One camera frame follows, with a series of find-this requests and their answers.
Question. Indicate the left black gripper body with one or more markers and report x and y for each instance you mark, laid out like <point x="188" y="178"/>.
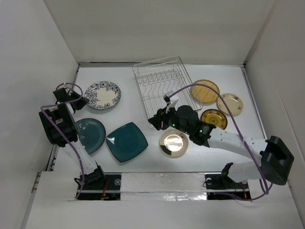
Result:
<point x="73" y="97"/>

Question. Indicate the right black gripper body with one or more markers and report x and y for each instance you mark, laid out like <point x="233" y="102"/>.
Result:
<point x="169" y="118"/>

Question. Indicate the blue floral white plate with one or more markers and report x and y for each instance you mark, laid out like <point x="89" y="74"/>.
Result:
<point x="103" y="95"/>

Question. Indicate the shiny gold cream plate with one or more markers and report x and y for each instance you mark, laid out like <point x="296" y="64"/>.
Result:
<point x="174" y="143"/>

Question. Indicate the teal round plate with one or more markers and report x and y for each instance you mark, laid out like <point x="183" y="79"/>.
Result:
<point x="92" y="134"/>

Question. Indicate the teal square plate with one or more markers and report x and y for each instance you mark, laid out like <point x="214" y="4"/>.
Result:
<point x="126" y="142"/>

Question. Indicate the yellow woven pattern plate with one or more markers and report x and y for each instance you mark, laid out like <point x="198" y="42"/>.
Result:
<point x="203" y="94"/>

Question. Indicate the dark gold ornate plate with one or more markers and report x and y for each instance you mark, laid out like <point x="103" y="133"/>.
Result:
<point x="215" y="117"/>

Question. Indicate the cream floral small plate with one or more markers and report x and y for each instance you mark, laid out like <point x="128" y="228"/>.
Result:
<point x="234" y="103"/>

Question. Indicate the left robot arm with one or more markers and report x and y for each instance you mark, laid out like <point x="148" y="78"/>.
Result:
<point x="78" y="139"/>

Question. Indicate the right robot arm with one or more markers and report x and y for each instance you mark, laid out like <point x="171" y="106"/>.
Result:
<point x="270" y="158"/>

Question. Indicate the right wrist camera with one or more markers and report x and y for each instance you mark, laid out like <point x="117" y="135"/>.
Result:
<point x="171" y="100"/>

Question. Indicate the wire dish rack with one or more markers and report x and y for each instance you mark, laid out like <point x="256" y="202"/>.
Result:
<point x="158" y="77"/>

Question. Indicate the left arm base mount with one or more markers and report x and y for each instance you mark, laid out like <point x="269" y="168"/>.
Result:
<point x="110" y="189"/>

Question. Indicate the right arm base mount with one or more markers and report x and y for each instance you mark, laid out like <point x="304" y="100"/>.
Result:
<point x="220" y="187"/>

